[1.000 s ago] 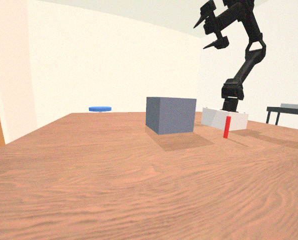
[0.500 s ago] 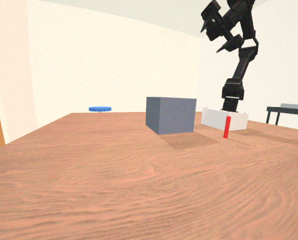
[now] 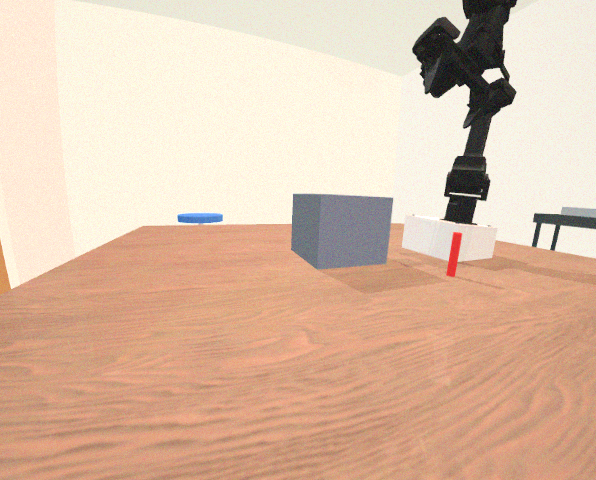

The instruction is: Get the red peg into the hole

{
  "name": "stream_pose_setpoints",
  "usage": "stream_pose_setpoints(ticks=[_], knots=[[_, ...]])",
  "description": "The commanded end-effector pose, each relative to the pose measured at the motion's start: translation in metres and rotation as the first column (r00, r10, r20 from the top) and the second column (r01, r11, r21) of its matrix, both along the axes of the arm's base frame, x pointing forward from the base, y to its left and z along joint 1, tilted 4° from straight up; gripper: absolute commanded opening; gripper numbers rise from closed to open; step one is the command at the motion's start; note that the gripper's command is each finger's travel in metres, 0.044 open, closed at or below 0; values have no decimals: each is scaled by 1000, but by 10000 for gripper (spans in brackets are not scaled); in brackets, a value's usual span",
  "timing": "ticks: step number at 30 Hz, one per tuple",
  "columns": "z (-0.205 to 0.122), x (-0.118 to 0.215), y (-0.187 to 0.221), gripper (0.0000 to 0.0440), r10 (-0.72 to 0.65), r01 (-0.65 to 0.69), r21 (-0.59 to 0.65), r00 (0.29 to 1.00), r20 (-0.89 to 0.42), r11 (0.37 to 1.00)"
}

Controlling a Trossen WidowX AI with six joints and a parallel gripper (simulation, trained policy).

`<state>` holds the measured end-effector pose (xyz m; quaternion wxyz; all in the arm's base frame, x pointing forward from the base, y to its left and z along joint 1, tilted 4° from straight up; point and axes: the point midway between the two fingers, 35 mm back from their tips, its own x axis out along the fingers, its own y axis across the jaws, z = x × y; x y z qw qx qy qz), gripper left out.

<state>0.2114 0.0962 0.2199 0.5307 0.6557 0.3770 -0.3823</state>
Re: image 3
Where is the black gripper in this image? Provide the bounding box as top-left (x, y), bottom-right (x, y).
top-left (412, 17), bottom-right (517, 129)

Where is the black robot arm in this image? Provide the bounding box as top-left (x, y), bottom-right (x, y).
top-left (430, 0), bottom-right (518, 226)

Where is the red peg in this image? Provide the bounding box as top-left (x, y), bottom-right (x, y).
top-left (446, 232), bottom-right (462, 276)

